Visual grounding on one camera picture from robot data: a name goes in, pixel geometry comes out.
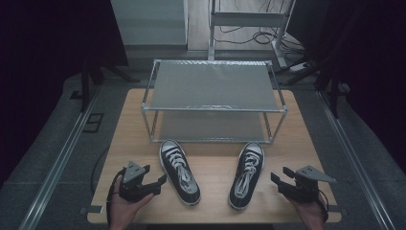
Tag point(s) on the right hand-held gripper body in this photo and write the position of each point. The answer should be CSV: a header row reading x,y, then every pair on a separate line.
x,y
306,188

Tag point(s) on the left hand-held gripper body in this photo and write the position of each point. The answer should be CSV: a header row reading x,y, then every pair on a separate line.
x,y
132,174

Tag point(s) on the black canvas sneaker white laces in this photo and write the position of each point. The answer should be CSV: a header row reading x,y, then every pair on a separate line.
x,y
247,179
178,172

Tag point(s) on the grey two-tier metal shoe rack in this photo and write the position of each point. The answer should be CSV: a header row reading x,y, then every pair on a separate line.
x,y
210,86

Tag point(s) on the person's right hand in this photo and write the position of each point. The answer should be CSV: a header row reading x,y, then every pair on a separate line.
x,y
311,215

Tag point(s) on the person's left hand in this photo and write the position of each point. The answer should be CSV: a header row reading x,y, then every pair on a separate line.
x,y
123,211

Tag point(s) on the black tripod stand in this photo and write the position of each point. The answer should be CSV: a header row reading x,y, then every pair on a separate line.
x,y
333,96
85,86

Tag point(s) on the white power strip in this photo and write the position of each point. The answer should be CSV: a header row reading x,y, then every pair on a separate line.
x,y
299,66

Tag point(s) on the dark curtain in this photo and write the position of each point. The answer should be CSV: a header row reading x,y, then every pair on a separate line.
x,y
373,80
41,64

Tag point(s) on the pale grey cabinet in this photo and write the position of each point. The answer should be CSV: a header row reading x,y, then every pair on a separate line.
x,y
148,22

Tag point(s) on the grey table bracket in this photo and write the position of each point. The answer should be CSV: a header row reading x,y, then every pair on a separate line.
x,y
92,210
338,209

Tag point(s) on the metal floor rail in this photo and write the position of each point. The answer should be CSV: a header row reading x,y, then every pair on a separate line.
x,y
54,172
354,159

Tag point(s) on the black floor outlet frame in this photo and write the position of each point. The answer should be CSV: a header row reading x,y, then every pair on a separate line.
x,y
93,122

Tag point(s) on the white metal frame stand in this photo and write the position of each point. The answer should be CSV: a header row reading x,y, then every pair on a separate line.
x,y
245,19

